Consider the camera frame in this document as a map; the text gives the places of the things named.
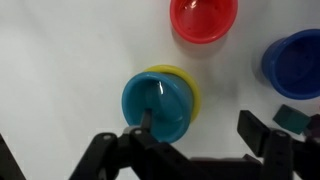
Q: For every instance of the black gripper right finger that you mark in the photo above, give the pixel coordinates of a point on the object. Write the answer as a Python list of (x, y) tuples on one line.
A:
[(266, 146)]

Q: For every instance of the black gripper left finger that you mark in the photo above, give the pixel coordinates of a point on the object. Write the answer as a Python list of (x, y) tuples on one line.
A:
[(133, 156)]

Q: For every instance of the light blue bowl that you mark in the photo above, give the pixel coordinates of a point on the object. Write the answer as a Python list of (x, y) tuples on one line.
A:
[(166, 106)]

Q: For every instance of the yellow bowl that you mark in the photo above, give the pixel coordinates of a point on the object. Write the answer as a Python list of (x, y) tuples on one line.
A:
[(194, 91)]

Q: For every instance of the small teal cube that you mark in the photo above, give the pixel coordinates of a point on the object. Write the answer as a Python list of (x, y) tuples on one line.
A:
[(290, 119)]

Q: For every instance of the small dark purple cube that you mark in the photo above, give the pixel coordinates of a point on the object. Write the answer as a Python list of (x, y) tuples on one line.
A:
[(315, 124)]

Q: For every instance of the dark blue cup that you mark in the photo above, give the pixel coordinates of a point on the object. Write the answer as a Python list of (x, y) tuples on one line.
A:
[(293, 65)]

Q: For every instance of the red cup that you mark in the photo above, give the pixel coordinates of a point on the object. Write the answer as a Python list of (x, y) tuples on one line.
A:
[(203, 20)]

